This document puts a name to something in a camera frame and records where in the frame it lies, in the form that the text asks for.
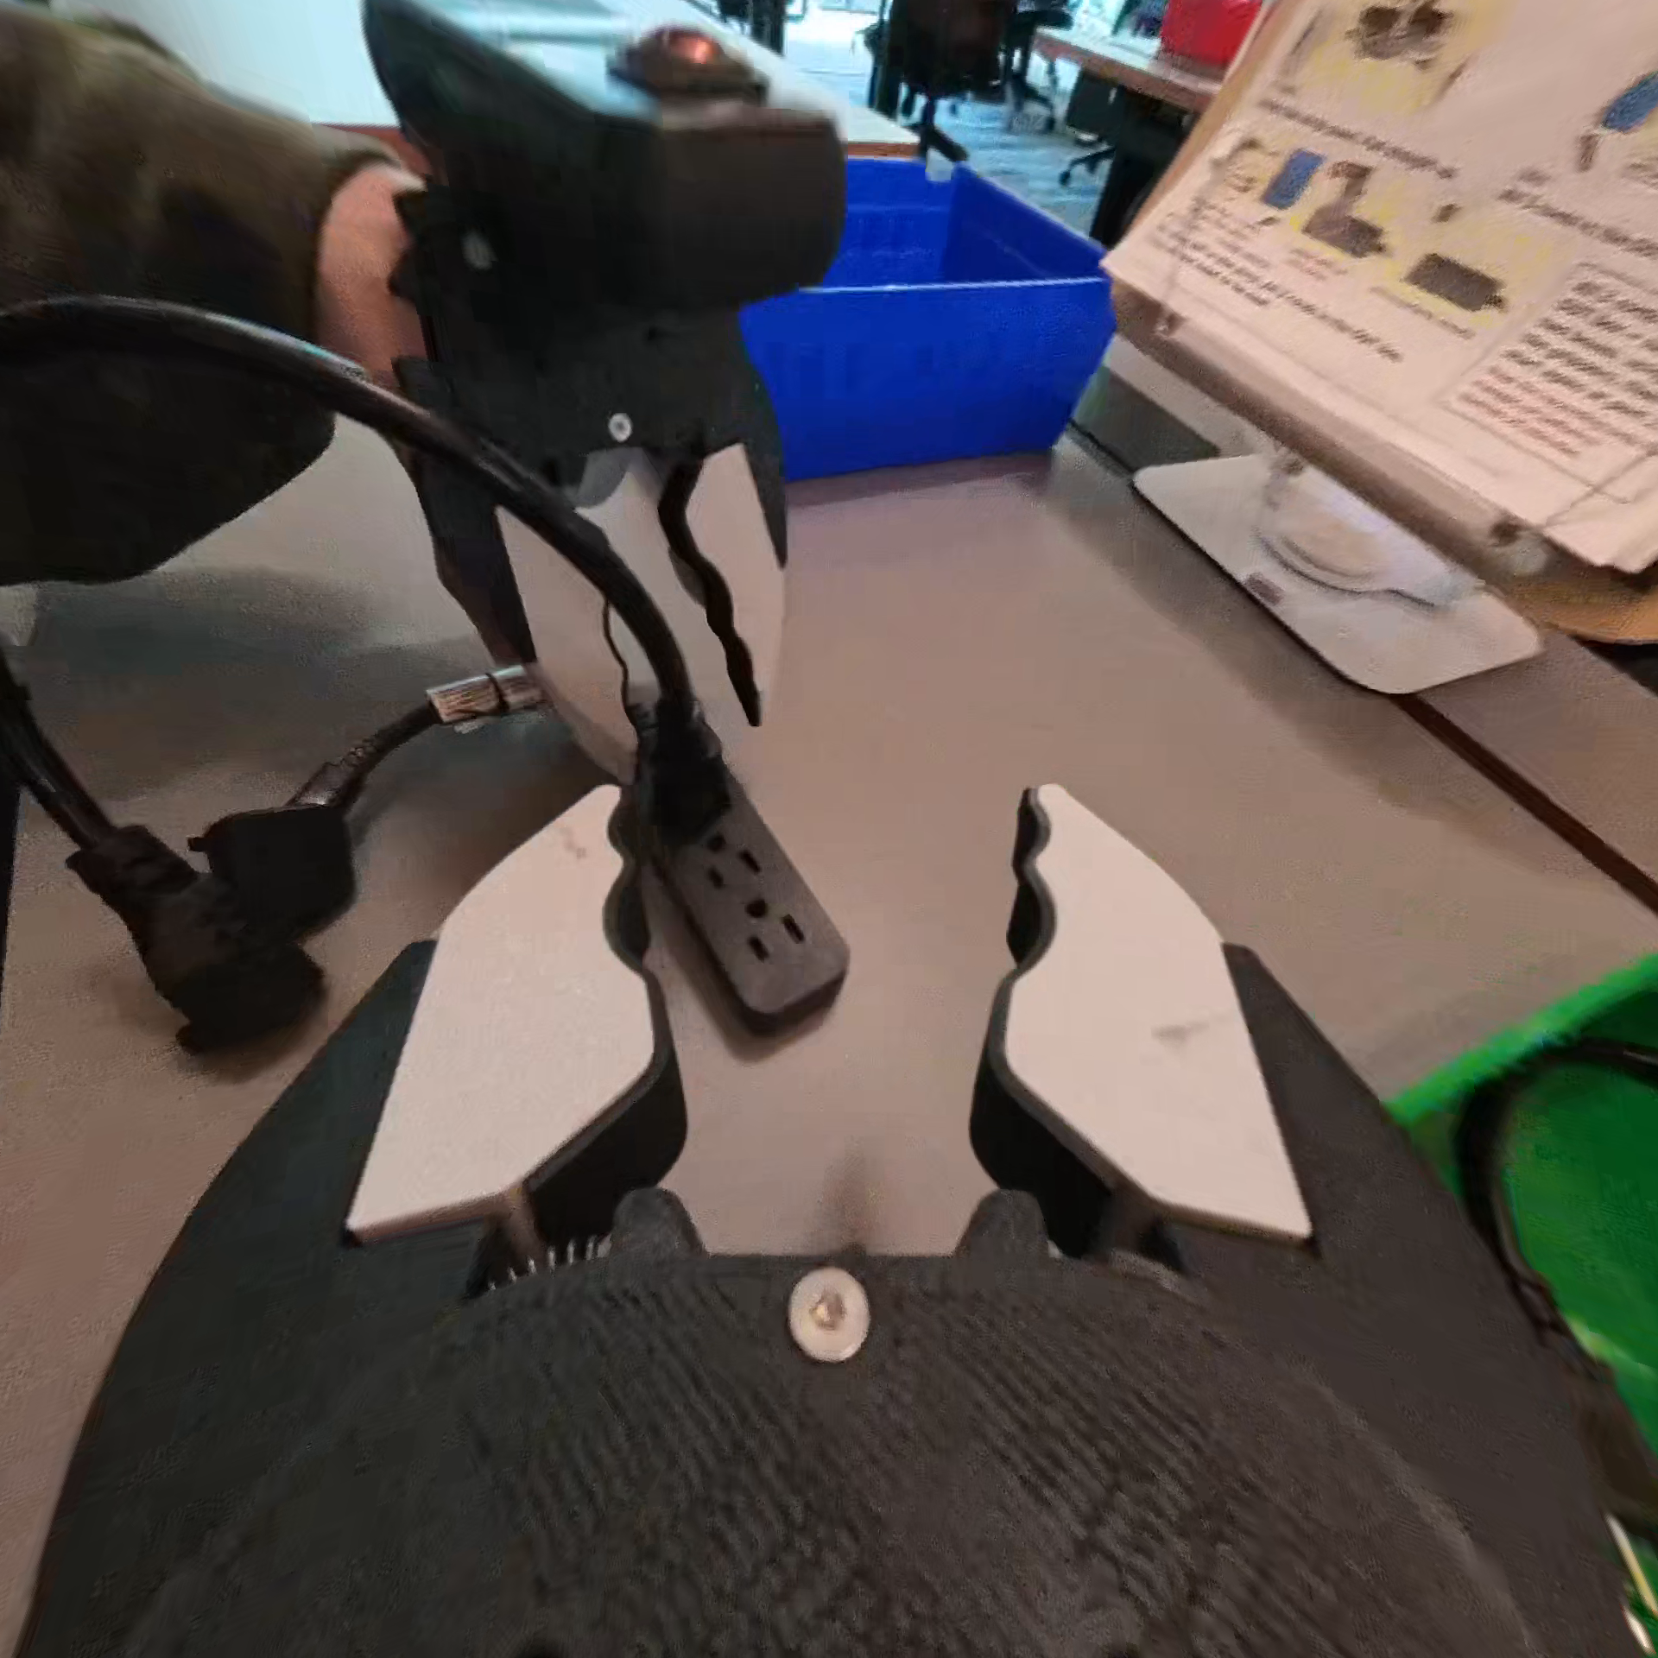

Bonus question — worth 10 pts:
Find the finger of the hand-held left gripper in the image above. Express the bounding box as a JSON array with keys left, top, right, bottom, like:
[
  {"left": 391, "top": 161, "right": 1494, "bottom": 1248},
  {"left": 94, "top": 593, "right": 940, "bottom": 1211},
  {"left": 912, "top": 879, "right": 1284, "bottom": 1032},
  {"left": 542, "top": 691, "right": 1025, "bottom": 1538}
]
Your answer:
[
  {"left": 497, "top": 447, "right": 728, "bottom": 785},
  {"left": 658, "top": 438, "right": 790, "bottom": 730}
]

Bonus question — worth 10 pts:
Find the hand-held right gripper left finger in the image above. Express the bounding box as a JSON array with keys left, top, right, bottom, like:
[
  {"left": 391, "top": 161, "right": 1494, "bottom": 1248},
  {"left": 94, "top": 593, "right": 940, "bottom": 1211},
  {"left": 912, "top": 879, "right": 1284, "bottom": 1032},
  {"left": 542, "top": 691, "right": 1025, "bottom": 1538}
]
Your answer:
[{"left": 350, "top": 782, "right": 689, "bottom": 1245}]

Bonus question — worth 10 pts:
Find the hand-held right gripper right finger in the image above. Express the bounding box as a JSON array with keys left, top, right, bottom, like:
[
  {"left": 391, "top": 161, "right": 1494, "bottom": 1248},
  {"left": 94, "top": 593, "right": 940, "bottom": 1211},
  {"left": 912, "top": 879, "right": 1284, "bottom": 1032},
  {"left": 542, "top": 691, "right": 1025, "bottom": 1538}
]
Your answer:
[{"left": 967, "top": 782, "right": 1314, "bottom": 1251}]

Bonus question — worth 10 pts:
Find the blue plastic bin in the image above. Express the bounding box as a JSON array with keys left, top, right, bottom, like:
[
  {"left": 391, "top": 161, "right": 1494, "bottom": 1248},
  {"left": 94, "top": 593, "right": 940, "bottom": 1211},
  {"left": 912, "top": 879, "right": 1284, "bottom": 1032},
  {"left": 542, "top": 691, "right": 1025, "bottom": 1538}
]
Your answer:
[{"left": 741, "top": 156, "right": 1121, "bottom": 483}]

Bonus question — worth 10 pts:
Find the green plastic bin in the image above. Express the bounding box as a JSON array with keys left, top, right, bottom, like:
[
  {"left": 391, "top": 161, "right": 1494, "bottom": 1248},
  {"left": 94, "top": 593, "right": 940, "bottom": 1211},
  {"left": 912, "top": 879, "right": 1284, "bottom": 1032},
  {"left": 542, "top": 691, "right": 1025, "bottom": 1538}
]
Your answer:
[{"left": 1387, "top": 956, "right": 1658, "bottom": 1658}]

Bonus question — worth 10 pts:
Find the person's left forearm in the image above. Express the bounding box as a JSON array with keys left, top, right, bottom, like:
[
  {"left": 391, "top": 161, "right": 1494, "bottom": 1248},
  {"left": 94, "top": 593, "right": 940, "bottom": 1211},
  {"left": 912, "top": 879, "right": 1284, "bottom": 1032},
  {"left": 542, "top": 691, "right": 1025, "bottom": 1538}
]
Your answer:
[{"left": 0, "top": 11, "right": 402, "bottom": 587}]

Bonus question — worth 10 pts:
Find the person's left hand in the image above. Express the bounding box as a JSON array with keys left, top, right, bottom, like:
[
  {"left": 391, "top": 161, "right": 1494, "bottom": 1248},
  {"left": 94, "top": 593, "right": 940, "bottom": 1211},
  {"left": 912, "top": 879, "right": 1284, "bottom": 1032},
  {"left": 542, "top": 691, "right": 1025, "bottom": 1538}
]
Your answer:
[{"left": 315, "top": 166, "right": 431, "bottom": 391}]

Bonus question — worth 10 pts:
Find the black office chair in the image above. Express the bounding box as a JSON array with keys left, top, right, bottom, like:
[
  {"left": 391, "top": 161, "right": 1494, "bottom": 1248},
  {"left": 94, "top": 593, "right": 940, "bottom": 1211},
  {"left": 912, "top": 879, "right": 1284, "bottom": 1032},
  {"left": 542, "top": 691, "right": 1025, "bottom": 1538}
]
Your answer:
[{"left": 871, "top": 0, "right": 1039, "bottom": 166}]

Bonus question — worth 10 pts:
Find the wooden office desk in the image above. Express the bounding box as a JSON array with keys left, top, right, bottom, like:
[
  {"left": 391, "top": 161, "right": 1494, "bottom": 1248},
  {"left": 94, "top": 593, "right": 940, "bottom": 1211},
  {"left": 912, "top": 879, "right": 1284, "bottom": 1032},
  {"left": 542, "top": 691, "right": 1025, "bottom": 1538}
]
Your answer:
[{"left": 1034, "top": 26, "right": 1232, "bottom": 248}]

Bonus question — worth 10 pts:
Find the red plastic bin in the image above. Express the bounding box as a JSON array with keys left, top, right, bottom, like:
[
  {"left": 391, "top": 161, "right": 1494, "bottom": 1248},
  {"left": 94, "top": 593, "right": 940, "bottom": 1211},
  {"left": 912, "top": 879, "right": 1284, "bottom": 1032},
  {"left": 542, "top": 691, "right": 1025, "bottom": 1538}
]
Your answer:
[{"left": 1159, "top": 0, "right": 1265, "bottom": 66}]

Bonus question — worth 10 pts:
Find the printed instruction sheet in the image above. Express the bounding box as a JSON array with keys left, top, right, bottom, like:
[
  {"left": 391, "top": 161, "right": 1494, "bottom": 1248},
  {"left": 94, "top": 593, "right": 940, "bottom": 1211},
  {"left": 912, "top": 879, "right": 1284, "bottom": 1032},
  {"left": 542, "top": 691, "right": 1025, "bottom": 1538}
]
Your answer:
[{"left": 1103, "top": 0, "right": 1658, "bottom": 574}]

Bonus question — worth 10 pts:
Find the black flat-plug strip cord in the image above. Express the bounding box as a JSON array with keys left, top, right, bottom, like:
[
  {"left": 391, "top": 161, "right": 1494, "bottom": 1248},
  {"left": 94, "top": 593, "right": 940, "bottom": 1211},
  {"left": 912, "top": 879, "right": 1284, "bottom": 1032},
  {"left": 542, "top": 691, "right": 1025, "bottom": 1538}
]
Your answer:
[{"left": 189, "top": 665, "right": 549, "bottom": 944}]

